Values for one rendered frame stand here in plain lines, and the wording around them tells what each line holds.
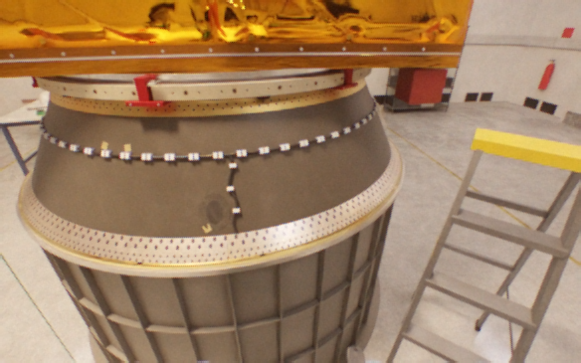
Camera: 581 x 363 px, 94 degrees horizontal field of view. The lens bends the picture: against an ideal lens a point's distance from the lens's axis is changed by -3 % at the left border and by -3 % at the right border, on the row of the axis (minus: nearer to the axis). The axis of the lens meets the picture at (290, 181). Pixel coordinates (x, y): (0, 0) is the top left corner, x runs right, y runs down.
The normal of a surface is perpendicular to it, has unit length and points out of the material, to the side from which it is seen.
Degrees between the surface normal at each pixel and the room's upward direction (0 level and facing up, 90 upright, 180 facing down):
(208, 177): 62
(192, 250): 43
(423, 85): 90
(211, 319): 90
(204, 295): 90
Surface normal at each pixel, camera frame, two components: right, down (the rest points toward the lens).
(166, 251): 0.00, -0.30
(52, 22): 0.19, 0.50
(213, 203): 0.14, 0.03
